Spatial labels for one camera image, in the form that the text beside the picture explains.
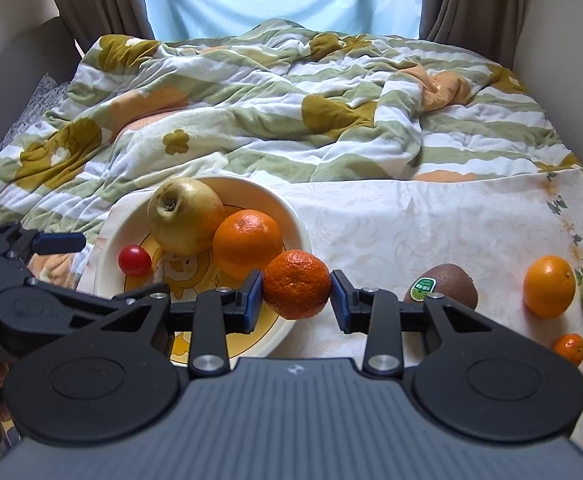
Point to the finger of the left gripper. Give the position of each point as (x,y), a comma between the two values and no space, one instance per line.
(25,243)

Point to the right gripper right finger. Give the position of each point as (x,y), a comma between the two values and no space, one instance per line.
(383,318)

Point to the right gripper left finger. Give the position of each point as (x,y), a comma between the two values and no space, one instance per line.
(210,317)

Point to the small bumpy mandarin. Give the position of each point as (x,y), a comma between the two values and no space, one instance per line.
(296,285)

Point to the brown kiwi with sticker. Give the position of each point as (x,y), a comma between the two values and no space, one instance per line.
(446,279)

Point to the large orange in bowl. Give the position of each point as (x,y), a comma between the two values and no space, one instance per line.
(246,240)

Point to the cream duck pattern bowl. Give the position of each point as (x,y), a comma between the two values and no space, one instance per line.
(127,224)

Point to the red cherry tomato in bowl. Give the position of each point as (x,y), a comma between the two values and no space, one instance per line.
(134,261)

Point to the yellow green pear apple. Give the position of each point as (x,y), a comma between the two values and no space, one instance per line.
(183,215)

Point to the grey patterned pillow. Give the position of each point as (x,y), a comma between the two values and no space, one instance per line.
(46,95)

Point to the grey headboard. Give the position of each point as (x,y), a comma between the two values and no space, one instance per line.
(48,49)

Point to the white patterned tablecloth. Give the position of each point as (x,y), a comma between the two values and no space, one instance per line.
(385,233)

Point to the large orange on cloth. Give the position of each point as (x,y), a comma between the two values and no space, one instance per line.
(549,287)

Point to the small mandarin on cloth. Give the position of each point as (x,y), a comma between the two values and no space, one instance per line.
(570,347)

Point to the striped floral quilt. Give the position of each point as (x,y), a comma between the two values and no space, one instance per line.
(299,105)

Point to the right brown curtain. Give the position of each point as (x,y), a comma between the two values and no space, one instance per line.
(490,28)

